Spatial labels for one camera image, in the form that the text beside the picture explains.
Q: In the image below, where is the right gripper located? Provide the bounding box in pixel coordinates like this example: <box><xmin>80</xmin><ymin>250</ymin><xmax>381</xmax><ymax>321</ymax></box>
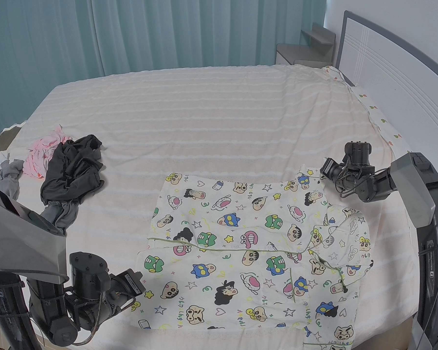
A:
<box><xmin>319</xmin><ymin>156</ymin><xmax>346</xmax><ymax>186</ymax></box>

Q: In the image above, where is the black garment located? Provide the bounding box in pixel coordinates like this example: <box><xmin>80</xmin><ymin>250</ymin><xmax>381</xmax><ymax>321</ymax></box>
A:
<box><xmin>40</xmin><ymin>134</ymin><xmax>106</xmax><ymax>206</ymax></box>

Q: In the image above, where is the dark grey garment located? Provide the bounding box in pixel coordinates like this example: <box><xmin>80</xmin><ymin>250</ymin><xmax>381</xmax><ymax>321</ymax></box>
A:
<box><xmin>40</xmin><ymin>199</ymin><xmax>82</xmax><ymax>237</ymax></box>

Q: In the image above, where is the black cable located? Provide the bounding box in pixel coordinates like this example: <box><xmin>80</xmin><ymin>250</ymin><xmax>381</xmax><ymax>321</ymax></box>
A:
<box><xmin>75</xmin><ymin>292</ymin><xmax>136</xmax><ymax>345</ymax></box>

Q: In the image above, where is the blue-green curtain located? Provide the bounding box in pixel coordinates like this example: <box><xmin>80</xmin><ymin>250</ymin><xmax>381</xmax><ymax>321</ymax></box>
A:
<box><xmin>0</xmin><ymin>0</ymin><xmax>330</xmax><ymax>130</ymax></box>

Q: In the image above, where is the pink garment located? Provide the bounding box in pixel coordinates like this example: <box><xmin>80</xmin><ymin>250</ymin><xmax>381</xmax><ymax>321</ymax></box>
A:
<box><xmin>26</xmin><ymin>123</ymin><xmax>73</xmax><ymax>178</ymax></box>

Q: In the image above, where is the grey and white garment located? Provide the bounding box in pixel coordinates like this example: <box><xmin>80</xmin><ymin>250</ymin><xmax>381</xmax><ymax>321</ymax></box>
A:
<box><xmin>0</xmin><ymin>153</ymin><xmax>25</xmax><ymax>200</ymax></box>

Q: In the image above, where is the bed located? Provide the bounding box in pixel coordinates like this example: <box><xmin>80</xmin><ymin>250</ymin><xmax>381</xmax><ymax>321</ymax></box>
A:
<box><xmin>0</xmin><ymin>10</ymin><xmax>438</xmax><ymax>350</ymax></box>

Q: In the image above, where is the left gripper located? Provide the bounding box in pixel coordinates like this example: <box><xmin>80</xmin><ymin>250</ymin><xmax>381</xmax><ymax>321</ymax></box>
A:
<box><xmin>107</xmin><ymin>267</ymin><xmax>147</xmax><ymax>311</ymax></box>

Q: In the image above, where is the white printed pyjama top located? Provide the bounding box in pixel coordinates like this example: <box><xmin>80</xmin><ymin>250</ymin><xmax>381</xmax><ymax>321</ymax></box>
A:
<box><xmin>129</xmin><ymin>164</ymin><xmax>374</xmax><ymax>350</ymax></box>

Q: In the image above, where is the white printed pillow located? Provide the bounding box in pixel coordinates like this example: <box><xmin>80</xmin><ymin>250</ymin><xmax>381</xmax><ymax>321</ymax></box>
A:
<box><xmin>323</xmin><ymin>66</ymin><xmax>355</xmax><ymax>87</ymax></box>
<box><xmin>352</xmin><ymin>86</ymin><xmax>406</xmax><ymax>152</ymax></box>

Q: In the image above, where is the grey bedside table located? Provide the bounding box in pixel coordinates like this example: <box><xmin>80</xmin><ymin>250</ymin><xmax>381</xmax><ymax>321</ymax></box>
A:
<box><xmin>276</xmin><ymin>23</ymin><xmax>337</xmax><ymax>66</ymax></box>

